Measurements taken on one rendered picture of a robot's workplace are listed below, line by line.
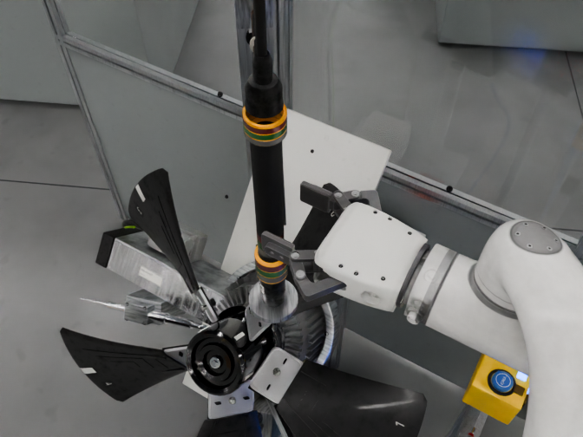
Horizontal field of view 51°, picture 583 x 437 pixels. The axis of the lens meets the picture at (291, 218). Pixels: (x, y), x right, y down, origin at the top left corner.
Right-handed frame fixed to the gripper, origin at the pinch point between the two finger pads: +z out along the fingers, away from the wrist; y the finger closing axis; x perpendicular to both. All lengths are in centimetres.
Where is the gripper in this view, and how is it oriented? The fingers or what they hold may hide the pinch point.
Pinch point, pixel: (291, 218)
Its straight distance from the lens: 70.0
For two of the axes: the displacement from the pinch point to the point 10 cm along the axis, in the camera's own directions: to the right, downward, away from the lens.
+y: 5.1, -6.8, 5.2
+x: 0.0, -6.1, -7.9
